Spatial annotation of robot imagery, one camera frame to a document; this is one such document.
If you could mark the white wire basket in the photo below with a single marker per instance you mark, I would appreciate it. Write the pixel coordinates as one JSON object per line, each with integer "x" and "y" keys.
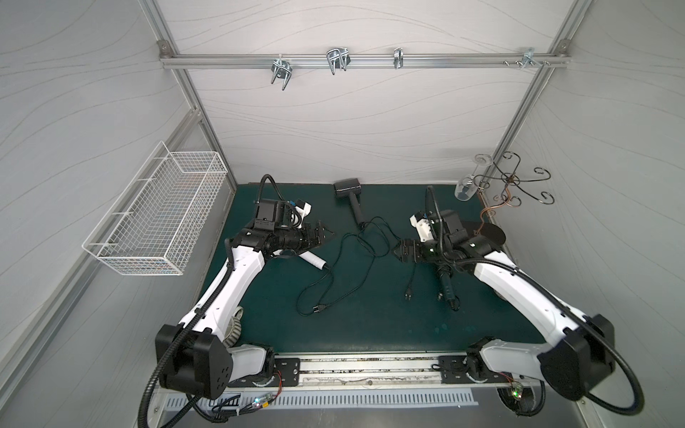
{"x": 153, "y": 225}

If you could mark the green hair dryer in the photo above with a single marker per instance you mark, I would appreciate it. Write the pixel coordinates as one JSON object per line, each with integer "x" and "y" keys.
{"x": 447, "y": 293}

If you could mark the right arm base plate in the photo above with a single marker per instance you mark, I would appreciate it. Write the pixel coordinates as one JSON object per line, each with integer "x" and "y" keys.
{"x": 459, "y": 369}

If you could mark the horizontal aluminium rail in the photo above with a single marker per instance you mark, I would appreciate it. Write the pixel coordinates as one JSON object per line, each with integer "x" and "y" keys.
{"x": 313, "y": 61}

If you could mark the green table mat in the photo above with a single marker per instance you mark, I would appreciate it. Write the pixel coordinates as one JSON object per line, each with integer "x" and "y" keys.
{"x": 373, "y": 302}

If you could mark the white hair dryer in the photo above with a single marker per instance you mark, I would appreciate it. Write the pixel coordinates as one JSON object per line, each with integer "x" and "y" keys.
{"x": 314, "y": 260}

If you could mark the metal hook clamp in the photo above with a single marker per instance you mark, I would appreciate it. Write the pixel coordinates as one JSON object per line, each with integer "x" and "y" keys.
{"x": 282, "y": 70}

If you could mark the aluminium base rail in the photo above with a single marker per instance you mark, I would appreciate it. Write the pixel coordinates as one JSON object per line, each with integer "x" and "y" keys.
{"x": 369, "y": 369}

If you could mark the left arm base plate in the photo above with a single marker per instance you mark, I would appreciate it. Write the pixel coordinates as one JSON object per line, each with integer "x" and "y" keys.
{"x": 281, "y": 371}

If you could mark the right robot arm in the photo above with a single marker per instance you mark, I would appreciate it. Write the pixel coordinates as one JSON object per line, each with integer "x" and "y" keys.
{"x": 578, "y": 352}

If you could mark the striped ceramic mug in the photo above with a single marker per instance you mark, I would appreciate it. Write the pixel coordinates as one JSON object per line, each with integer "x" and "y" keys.
{"x": 234, "y": 328}

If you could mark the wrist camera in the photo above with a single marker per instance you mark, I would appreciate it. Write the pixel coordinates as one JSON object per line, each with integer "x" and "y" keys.
{"x": 423, "y": 226}
{"x": 302, "y": 207}

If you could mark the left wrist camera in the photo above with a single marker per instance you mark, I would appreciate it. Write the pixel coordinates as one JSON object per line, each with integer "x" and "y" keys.
{"x": 302, "y": 207}

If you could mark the white slotted cable duct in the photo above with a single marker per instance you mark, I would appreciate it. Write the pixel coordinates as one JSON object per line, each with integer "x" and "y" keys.
{"x": 391, "y": 399}

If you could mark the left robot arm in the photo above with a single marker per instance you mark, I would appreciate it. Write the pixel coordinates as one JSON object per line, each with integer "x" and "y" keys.
{"x": 273, "y": 232}

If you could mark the metal double hook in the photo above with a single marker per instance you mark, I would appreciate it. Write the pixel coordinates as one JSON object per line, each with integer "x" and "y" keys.
{"x": 338, "y": 59}

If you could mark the black hair dryer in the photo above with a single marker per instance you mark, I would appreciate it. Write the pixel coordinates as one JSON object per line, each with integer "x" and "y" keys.
{"x": 350, "y": 189}

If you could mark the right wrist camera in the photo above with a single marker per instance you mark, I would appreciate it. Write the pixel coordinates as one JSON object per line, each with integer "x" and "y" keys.
{"x": 423, "y": 226}

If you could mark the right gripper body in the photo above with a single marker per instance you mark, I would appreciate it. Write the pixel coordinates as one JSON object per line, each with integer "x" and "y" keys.
{"x": 412, "y": 250}

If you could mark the small metal hook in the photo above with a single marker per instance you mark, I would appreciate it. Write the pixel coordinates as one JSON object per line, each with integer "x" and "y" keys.
{"x": 398, "y": 58}

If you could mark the clear wine glass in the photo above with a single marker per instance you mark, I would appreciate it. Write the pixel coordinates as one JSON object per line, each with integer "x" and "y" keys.
{"x": 466, "y": 187}

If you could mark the copper wire glass rack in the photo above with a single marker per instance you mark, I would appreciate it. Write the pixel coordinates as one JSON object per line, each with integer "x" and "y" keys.
{"x": 510, "y": 181}

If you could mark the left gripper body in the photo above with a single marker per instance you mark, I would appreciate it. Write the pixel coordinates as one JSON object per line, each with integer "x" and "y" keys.
{"x": 313, "y": 235}

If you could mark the right metal hook bracket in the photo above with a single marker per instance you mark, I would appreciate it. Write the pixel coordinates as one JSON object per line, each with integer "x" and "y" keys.
{"x": 528, "y": 60}

